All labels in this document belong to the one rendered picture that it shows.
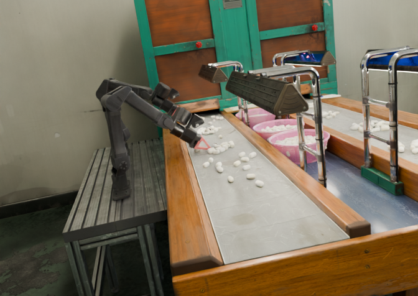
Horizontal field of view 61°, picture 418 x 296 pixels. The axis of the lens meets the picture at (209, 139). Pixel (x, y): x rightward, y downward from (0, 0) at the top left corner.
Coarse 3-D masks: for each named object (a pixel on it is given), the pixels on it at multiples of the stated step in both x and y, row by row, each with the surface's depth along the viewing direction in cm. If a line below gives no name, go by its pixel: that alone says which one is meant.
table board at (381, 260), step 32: (288, 256) 80; (320, 256) 81; (352, 256) 82; (384, 256) 83; (416, 256) 84; (192, 288) 78; (224, 288) 79; (256, 288) 80; (288, 288) 82; (320, 288) 83; (352, 288) 84; (384, 288) 85
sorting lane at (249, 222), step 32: (192, 128) 225; (224, 128) 212; (192, 160) 159; (224, 160) 152; (256, 160) 146; (224, 192) 120; (256, 192) 116; (288, 192) 112; (224, 224) 98; (256, 224) 95; (288, 224) 93; (320, 224) 91; (224, 256) 83; (256, 256) 81
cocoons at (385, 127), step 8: (312, 104) 239; (328, 112) 207; (336, 112) 203; (352, 128) 168; (360, 128) 163; (376, 128) 161; (384, 128) 160; (400, 144) 135; (416, 144) 133; (416, 152) 128
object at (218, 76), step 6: (204, 66) 220; (210, 66) 198; (204, 72) 210; (210, 72) 188; (216, 72) 173; (222, 72) 173; (204, 78) 204; (210, 78) 180; (216, 78) 174; (222, 78) 174
